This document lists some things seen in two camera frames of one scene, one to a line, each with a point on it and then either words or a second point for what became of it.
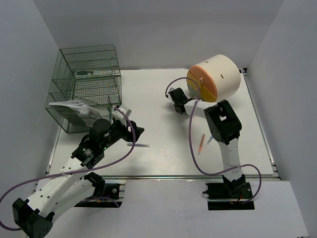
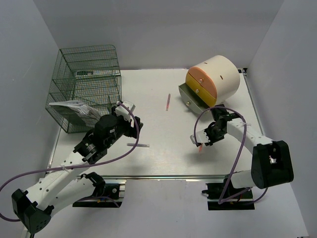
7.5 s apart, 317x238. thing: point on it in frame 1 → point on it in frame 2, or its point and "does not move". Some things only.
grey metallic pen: [143, 145] does not move
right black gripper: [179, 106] → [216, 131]
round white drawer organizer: [218, 78] does not move
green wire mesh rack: [86, 86] does not move
